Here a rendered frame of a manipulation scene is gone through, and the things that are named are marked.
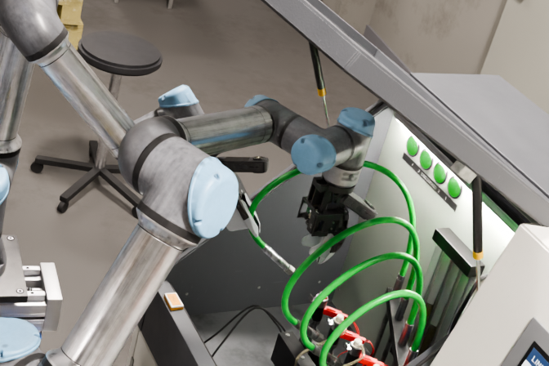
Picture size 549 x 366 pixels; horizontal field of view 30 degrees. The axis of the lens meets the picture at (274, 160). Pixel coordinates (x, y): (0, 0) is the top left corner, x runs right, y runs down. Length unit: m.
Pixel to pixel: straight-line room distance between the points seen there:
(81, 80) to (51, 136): 2.93
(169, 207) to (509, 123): 1.05
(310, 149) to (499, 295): 0.44
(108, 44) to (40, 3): 2.32
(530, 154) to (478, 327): 0.52
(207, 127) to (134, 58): 2.42
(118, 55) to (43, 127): 0.91
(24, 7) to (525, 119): 1.18
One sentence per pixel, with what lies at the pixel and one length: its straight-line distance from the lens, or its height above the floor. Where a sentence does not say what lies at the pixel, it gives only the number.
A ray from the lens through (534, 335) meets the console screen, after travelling 1.85.
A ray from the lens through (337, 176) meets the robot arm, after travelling 2.05.
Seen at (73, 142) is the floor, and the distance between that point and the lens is 4.92.
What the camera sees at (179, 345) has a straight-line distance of 2.35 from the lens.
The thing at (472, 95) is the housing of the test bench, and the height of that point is 1.50.
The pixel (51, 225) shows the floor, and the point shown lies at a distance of 4.31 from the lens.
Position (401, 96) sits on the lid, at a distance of 1.55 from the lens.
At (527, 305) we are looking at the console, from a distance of 1.87.
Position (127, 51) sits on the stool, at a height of 0.68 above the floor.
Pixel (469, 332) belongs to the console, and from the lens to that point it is 1.95.
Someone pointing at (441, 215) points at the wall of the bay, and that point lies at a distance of 2.37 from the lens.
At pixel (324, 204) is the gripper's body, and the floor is 1.38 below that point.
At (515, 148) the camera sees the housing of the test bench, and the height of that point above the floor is 1.50.
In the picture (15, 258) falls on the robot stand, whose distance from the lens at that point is 2.33.
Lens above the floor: 2.40
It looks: 28 degrees down
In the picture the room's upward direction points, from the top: 15 degrees clockwise
